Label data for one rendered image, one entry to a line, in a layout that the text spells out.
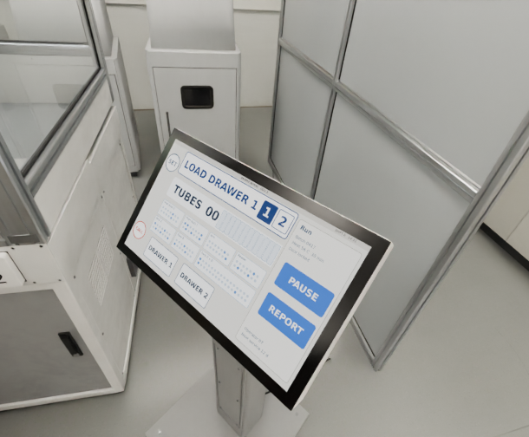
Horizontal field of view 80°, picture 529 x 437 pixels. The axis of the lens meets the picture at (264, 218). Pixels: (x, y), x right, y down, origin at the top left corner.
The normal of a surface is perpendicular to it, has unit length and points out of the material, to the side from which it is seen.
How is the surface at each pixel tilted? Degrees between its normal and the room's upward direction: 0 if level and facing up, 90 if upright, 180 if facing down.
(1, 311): 90
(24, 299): 90
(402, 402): 1
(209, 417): 3
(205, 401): 5
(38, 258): 90
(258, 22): 90
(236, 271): 50
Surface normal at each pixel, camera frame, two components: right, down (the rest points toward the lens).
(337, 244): -0.46, -0.14
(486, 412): 0.07, -0.77
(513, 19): -0.97, 0.11
